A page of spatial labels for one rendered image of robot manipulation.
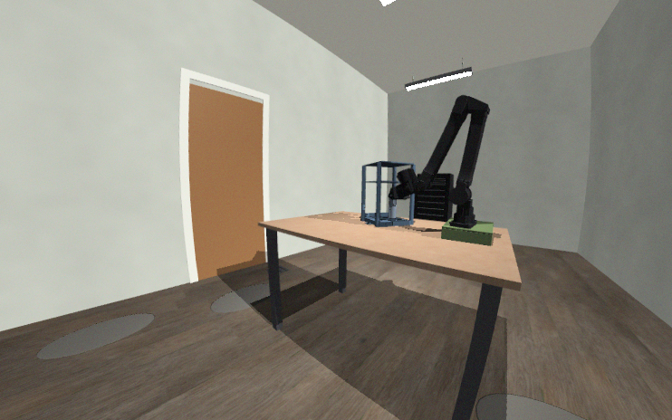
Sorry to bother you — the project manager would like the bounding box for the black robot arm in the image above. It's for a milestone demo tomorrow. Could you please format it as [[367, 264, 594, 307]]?
[[396, 95, 490, 229]]

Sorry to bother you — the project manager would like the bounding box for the blue shelving unit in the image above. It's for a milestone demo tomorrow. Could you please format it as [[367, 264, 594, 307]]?
[[361, 161, 416, 227]]

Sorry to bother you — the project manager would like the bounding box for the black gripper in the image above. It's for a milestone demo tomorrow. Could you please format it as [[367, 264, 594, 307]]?
[[389, 186, 410, 200]]

